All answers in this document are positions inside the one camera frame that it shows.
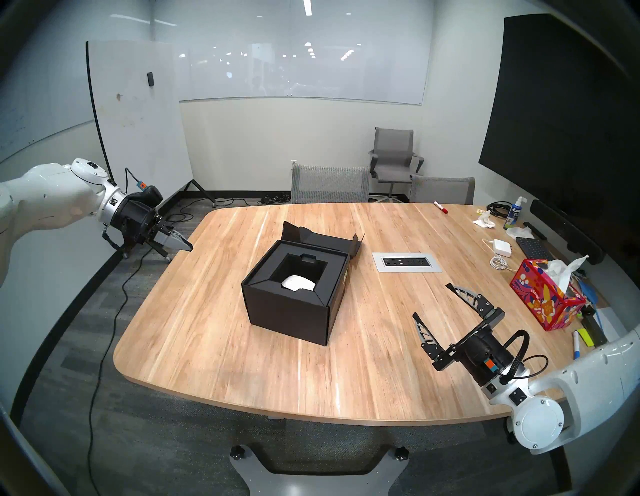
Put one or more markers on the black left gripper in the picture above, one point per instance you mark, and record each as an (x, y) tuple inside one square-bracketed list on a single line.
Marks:
[(137, 220)]

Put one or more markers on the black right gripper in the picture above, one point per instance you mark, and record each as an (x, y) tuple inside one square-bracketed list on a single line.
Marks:
[(472, 345)]

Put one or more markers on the black cardboard box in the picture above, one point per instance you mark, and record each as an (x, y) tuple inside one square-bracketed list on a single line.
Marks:
[(285, 310)]

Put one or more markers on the white computer mouse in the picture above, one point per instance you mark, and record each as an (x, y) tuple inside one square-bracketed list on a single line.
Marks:
[(298, 283)]

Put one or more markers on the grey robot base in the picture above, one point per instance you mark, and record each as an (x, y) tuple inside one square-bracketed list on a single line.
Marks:
[(320, 486)]

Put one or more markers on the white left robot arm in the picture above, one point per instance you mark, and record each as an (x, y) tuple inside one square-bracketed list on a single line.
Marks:
[(45, 197)]

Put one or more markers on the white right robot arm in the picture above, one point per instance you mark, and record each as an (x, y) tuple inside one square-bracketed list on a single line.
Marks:
[(575, 395)]

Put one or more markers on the colourful red tissue box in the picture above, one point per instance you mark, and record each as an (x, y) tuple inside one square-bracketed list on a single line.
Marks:
[(540, 300)]

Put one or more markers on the white tissue in box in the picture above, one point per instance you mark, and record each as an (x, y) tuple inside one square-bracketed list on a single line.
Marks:
[(562, 275)]

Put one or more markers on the grey table power outlet plate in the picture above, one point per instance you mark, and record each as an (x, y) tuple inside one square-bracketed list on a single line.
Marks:
[(407, 262)]

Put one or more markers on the white power adapter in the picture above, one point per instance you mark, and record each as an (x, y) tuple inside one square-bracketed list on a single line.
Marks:
[(502, 248)]

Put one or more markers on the crumpled white tissue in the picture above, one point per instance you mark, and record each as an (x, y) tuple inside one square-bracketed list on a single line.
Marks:
[(484, 221)]

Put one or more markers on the black keyboard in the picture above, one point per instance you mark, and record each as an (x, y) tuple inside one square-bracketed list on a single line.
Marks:
[(534, 249)]

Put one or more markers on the flat white tissue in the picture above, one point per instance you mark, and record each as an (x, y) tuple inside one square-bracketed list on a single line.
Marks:
[(520, 232)]

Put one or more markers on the red whiteboard marker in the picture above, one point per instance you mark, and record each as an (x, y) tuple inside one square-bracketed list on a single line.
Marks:
[(440, 207)]

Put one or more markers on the mobile whiteboard on stand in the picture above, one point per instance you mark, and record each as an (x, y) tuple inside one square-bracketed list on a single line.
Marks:
[(140, 135)]

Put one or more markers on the whiteboard cleaner spray bottle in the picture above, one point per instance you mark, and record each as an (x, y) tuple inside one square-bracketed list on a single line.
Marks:
[(514, 215)]

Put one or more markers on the blue marker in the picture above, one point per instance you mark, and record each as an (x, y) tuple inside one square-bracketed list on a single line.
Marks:
[(576, 345)]

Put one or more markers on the yellow sticky note pad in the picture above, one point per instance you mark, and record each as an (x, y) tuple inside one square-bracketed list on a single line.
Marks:
[(585, 339)]

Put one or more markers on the black video sound bar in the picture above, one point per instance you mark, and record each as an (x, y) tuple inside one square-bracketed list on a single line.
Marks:
[(565, 230)]

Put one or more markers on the black eraser block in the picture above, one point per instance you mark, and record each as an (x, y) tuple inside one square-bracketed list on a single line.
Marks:
[(595, 327)]

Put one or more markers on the white paper sheet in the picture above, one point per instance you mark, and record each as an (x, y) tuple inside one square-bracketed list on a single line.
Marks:
[(615, 322)]

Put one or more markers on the grey ribbed mesh chair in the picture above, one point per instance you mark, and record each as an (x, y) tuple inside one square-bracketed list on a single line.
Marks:
[(330, 184)]

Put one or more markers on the grey office chair with armrests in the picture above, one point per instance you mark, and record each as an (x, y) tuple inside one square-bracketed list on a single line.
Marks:
[(395, 150)]

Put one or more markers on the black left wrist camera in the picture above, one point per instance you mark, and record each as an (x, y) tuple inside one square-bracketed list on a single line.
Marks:
[(149, 195)]

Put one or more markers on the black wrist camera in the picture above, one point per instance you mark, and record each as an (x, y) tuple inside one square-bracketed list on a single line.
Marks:
[(492, 357), (149, 195)]

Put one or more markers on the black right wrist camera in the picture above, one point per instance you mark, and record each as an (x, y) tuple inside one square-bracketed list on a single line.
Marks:
[(492, 357)]

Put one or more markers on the wall whiteboard with writing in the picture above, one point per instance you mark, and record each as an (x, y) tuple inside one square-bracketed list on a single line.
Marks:
[(35, 125)]

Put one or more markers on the glass wall board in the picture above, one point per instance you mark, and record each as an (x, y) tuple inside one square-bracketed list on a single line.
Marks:
[(310, 70)]

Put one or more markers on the large black wall screen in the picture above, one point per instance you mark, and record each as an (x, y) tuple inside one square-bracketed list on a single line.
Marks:
[(560, 115)]

